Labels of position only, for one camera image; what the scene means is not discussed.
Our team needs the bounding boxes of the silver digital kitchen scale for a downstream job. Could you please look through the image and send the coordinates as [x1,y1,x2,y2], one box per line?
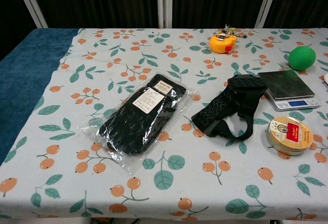
[257,70,321,112]

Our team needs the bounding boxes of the black gloves in plastic bag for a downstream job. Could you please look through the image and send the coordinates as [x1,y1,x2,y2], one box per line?
[78,73,201,175]

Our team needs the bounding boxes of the black elastic support brace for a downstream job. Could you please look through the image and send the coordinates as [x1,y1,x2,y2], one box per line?
[191,74,269,141]

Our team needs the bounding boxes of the orange tape measure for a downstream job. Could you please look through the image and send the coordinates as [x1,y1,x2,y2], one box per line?
[209,34,237,54]

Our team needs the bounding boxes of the fruit print tablecloth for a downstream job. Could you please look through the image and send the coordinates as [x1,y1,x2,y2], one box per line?
[0,27,328,222]

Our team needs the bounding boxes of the round gold candy tin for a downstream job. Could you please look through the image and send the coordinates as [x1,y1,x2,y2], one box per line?
[266,116,314,156]

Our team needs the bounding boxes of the blue velvet cloth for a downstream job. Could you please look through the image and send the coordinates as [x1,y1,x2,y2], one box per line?
[0,28,79,166]

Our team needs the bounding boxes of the green ball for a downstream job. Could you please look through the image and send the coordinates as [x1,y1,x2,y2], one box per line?
[288,46,316,71]

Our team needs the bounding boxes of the white metal frame post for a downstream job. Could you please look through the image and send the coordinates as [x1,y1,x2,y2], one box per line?
[12,0,49,29]
[156,0,174,29]
[254,0,280,29]

